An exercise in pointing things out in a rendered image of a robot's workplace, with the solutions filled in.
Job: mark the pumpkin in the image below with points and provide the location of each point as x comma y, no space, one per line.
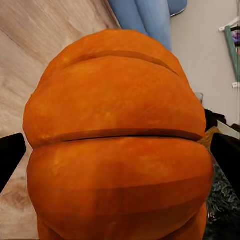
119,143

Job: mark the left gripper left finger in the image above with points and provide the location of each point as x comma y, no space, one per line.
12,150

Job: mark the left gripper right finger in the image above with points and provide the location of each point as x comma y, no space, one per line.
226,151

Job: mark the sofa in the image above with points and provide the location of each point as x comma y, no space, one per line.
149,17

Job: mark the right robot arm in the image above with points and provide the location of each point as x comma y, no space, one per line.
215,119

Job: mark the door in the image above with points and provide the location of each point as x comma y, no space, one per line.
222,207

